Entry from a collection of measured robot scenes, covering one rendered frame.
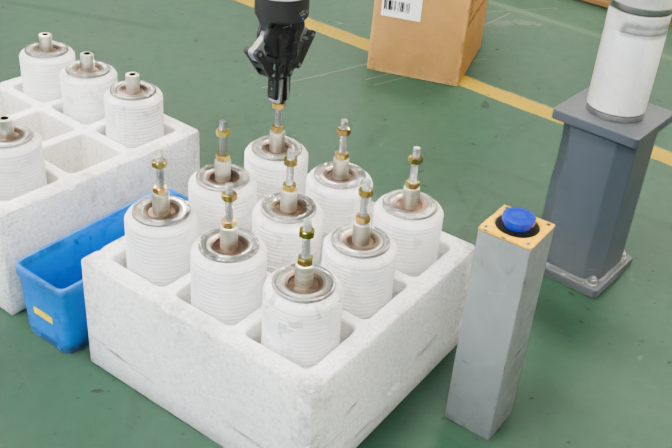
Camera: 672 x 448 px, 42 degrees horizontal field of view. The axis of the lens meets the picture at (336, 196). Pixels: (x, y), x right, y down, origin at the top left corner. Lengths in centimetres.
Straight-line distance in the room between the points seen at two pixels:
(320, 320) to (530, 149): 104
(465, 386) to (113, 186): 63
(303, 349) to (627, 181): 65
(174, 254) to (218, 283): 10
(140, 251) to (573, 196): 71
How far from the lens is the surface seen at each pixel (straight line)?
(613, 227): 151
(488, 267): 109
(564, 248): 154
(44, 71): 165
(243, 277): 108
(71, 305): 129
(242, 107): 203
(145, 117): 148
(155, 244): 115
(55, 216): 139
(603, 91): 143
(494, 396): 119
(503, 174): 185
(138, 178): 147
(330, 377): 103
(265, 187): 131
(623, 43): 139
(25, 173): 137
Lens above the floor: 88
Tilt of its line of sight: 31 degrees down
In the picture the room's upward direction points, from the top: 5 degrees clockwise
